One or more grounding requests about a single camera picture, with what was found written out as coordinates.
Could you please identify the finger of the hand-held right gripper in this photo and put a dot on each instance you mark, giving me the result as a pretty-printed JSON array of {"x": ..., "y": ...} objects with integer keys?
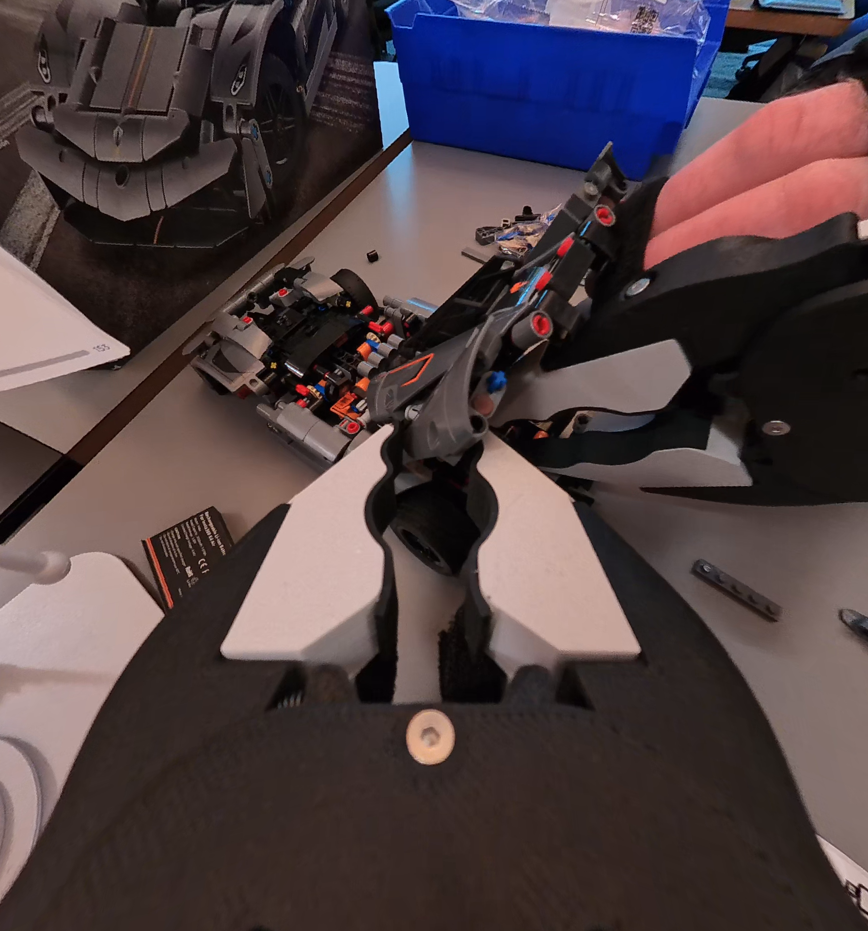
[
  {"x": 681, "y": 465},
  {"x": 608, "y": 378}
]

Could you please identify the person's right hand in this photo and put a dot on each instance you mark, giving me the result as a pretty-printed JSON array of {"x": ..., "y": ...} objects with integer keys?
[{"x": 768, "y": 167}]

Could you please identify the grey lego car model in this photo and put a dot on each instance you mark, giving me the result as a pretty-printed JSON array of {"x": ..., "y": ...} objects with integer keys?
[{"x": 310, "y": 349}]

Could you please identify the dark lego set box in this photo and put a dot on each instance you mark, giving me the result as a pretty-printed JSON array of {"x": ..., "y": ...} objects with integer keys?
[{"x": 150, "y": 145}]

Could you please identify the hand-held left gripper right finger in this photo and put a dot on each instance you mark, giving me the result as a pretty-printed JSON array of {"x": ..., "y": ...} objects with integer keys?
[{"x": 557, "y": 582}]

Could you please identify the clear plastic bags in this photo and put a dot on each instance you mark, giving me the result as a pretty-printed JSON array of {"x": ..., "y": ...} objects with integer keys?
[{"x": 564, "y": 13}]

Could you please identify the blue plastic bin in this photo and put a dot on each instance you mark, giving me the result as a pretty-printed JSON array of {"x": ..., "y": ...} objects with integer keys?
[{"x": 550, "y": 94}]

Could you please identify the white book stand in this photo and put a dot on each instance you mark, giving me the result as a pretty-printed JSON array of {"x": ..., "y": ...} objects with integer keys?
[{"x": 56, "y": 640}]

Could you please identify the lego instruction booklet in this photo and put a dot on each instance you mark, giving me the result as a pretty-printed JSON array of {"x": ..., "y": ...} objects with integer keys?
[{"x": 19, "y": 327}]

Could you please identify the paper parts template sheet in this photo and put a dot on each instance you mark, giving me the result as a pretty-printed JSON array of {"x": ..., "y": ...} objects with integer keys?
[{"x": 866, "y": 894}]

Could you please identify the black battery pack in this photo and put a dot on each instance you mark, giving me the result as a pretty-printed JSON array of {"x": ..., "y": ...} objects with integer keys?
[{"x": 186, "y": 556}]

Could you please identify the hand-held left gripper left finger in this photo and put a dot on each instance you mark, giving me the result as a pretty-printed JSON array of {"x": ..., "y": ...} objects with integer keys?
[{"x": 295, "y": 582}]

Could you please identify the long grey lego plate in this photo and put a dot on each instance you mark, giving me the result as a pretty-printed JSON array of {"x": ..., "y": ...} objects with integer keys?
[{"x": 737, "y": 589}]

